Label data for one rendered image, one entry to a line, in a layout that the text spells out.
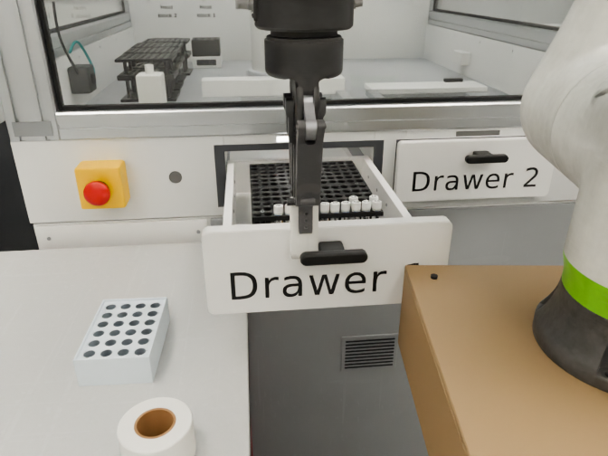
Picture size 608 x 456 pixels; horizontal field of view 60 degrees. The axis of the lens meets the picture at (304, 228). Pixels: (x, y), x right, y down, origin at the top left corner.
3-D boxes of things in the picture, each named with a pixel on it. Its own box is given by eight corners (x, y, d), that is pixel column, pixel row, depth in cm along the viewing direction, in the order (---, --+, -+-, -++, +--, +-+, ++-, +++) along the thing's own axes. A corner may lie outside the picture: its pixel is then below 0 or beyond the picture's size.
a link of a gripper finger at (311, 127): (318, 75, 50) (325, 84, 45) (317, 129, 52) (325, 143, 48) (292, 76, 50) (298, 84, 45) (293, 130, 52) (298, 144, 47)
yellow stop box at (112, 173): (125, 210, 86) (118, 168, 83) (80, 212, 85) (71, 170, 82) (131, 198, 91) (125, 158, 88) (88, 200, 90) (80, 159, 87)
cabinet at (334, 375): (519, 489, 135) (593, 200, 100) (105, 529, 125) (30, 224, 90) (411, 290, 220) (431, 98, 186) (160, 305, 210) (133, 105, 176)
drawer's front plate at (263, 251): (442, 300, 66) (453, 221, 61) (208, 315, 63) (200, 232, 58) (438, 293, 67) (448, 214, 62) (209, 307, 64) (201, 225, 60)
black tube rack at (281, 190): (380, 253, 73) (383, 211, 70) (253, 260, 71) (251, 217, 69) (350, 194, 93) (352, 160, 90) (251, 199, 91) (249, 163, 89)
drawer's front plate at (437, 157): (547, 195, 97) (560, 137, 93) (394, 203, 95) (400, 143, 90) (543, 193, 99) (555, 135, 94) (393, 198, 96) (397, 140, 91)
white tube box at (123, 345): (153, 383, 61) (148, 356, 59) (79, 386, 60) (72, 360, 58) (170, 319, 72) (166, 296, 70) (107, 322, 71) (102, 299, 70)
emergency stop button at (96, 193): (110, 206, 83) (106, 183, 82) (84, 208, 83) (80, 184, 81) (114, 199, 86) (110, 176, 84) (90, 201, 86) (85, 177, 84)
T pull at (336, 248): (367, 263, 58) (368, 252, 57) (300, 267, 57) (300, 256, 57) (361, 248, 61) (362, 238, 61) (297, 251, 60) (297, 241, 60)
